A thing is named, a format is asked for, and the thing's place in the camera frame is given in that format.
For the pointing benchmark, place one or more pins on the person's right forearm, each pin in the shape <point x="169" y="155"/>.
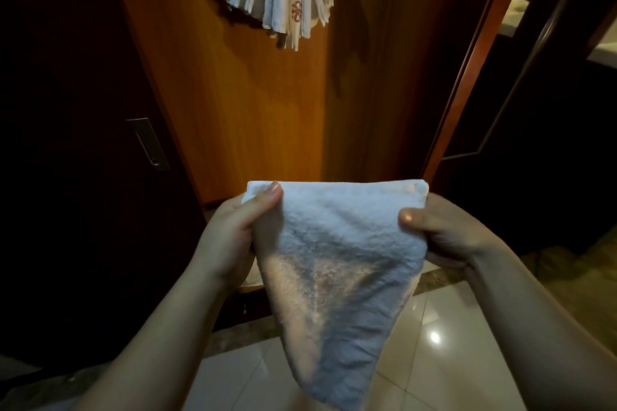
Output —
<point x="540" y="329"/>

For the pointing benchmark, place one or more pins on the white terry towel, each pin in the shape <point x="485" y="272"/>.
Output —
<point x="332" y="280"/>

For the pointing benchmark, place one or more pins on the person's right hand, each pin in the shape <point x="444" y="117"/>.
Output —
<point x="446" y="232"/>

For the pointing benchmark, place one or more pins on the reddish wooden door frame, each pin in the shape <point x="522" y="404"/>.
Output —
<point x="475" y="64"/>

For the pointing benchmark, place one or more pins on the orange wooden cabinet panel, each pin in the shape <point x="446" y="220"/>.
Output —
<point x="270" y="107"/>

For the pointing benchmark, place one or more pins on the person's left forearm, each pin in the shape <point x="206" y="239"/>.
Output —
<point x="154" y="343"/>

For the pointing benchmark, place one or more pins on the person's left thumb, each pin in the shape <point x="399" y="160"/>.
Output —
<point x="260" y="201"/>

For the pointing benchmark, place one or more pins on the dark wooden sliding door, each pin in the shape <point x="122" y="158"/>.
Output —
<point x="82" y="150"/>

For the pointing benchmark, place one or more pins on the person's right thumb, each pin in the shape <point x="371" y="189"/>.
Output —
<point x="415" y="220"/>

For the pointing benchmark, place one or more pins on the person's left hand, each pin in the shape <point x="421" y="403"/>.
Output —
<point x="226" y="237"/>

